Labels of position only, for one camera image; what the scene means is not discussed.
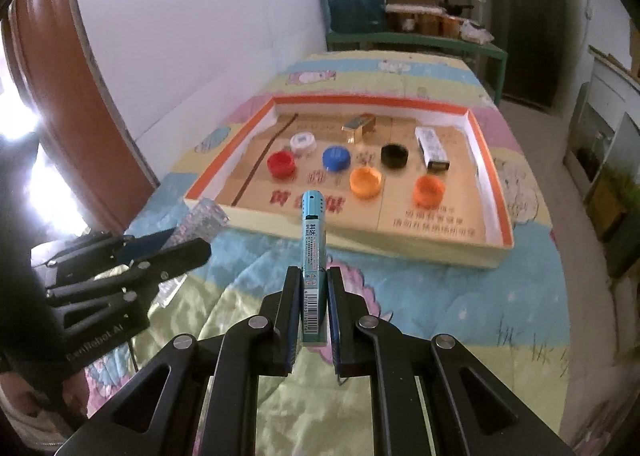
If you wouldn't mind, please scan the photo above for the colourful cartoon quilt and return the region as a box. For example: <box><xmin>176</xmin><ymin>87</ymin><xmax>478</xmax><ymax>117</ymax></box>
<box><xmin>87</xmin><ymin>52</ymin><xmax>570</xmax><ymax>429</ymax></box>

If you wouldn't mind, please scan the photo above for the light orange bottle cap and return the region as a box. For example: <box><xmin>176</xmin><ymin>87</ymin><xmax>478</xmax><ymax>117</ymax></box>
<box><xmin>349</xmin><ymin>167</ymin><xmax>383</xmax><ymax>199</ymax></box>

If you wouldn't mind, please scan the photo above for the green metal table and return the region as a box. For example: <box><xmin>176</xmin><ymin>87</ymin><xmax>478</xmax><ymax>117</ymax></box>
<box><xmin>326</xmin><ymin>32</ymin><xmax>508</xmax><ymax>106</ymax></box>

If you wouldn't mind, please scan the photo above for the white cartoon slim box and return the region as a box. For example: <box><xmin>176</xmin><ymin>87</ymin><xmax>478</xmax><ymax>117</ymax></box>
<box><xmin>414</xmin><ymin>127</ymin><xmax>450</xmax><ymax>172</ymax></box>

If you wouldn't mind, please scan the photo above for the blue bottle cap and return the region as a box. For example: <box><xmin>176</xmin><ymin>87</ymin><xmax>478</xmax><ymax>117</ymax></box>
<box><xmin>321</xmin><ymin>146</ymin><xmax>352</xmax><ymax>173</ymax></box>

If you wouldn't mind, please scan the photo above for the dark orange bottle cap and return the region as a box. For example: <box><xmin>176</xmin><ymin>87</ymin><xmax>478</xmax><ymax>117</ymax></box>
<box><xmin>412</xmin><ymin>174</ymin><xmax>446</xmax><ymax>209</ymax></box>

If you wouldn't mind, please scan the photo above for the black bottle cap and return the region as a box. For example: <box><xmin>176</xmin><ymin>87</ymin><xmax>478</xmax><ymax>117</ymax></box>
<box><xmin>381</xmin><ymin>144</ymin><xmax>409</xmax><ymax>170</ymax></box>

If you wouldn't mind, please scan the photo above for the shallow orange-rimmed cardboard tray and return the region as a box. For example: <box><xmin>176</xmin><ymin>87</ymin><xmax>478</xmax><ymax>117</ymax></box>
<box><xmin>184</xmin><ymin>95</ymin><xmax>514</xmax><ymax>268</ymax></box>

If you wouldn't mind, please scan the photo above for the silver patterned slim box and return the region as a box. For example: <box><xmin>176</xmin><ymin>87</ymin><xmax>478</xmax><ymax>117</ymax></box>
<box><xmin>154</xmin><ymin>198</ymin><xmax>229</xmax><ymax>309</ymax></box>

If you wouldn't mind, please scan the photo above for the teal slim box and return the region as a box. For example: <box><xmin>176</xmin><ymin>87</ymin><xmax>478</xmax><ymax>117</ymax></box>
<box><xmin>302</xmin><ymin>190</ymin><xmax>326</xmax><ymax>346</ymax></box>

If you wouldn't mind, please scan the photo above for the white kitchen counter cabinet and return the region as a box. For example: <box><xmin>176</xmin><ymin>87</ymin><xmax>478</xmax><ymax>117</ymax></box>
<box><xmin>563</xmin><ymin>46</ymin><xmax>639</xmax><ymax>278</ymax></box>

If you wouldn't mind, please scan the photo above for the white bottle cap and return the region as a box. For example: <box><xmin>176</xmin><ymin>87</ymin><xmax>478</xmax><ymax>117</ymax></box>
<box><xmin>290</xmin><ymin>132</ymin><xmax>317</xmax><ymax>157</ymax></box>

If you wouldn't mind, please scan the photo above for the gold slim box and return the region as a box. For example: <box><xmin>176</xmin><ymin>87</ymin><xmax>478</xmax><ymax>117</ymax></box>
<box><xmin>341</xmin><ymin>113</ymin><xmax>376</xmax><ymax>144</ymax></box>

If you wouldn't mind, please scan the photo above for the black refrigerator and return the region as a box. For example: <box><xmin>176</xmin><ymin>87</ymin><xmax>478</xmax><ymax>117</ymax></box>
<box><xmin>490</xmin><ymin>0</ymin><xmax>566</xmax><ymax>109</ymax></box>

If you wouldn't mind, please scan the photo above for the brown wooden door frame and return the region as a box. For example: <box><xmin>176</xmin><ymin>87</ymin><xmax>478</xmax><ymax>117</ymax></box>
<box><xmin>1</xmin><ymin>0</ymin><xmax>158</xmax><ymax>234</ymax></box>

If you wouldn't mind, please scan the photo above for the red bottle cap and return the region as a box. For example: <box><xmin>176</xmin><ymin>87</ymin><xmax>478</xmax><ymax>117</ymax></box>
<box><xmin>267</xmin><ymin>150</ymin><xmax>296</xmax><ymax>179</ymax></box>

